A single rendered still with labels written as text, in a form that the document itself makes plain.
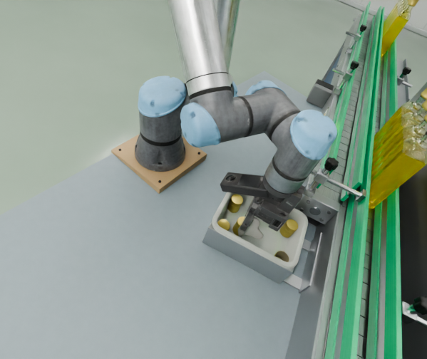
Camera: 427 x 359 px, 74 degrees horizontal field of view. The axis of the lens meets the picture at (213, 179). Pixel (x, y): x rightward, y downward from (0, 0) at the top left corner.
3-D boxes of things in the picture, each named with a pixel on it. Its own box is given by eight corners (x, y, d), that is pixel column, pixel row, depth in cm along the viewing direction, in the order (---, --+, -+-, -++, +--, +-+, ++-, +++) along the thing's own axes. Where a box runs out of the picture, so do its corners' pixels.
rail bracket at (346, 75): (338, 97, 112) (359, 65, 102) (321, 89, 113) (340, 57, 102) (339, 92, 114) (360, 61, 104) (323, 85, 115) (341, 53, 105)
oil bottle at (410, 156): (372, 210, 76) (438, 157, 60) (352, 200, 77) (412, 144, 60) (373, 196, 79) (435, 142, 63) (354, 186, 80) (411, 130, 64)
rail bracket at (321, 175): (345, 216, 72) (378, 186, 62) (285, 186, 74) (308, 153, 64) (346, 207, 74) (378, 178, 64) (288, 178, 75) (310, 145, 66)
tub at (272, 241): (280, 284, 70) (296, 271, 64) (201, 241, 73) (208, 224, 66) (296, 231, 82) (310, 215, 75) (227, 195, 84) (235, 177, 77)
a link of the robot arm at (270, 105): (232, 80, 52) (263, 120, 47) (279, 74, 56) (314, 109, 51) (223, 114, 58) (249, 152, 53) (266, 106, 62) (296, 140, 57)
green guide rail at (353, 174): (343, 201, 75) (362, 184, 69) (340, 200, 75) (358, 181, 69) (373, 18, 188) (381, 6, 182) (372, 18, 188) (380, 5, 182)
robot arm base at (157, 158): (124, 152, 84) (121, 126, 77) (160, 129, 93) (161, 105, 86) (160, 179, 80) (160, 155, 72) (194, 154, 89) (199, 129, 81)
